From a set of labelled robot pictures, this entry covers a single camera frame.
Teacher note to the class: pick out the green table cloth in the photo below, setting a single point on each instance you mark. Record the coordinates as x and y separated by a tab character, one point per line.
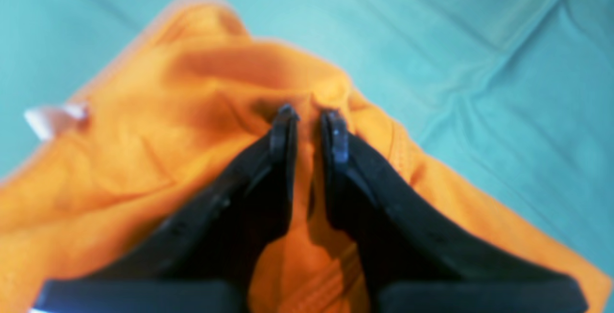
515	96

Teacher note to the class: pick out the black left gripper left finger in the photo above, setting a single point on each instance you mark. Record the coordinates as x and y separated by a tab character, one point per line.
200	259

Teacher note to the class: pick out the orange T-shirt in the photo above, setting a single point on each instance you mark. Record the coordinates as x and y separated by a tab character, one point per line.
170	113

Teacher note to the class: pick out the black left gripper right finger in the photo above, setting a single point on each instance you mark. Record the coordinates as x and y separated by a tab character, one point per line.
415	259

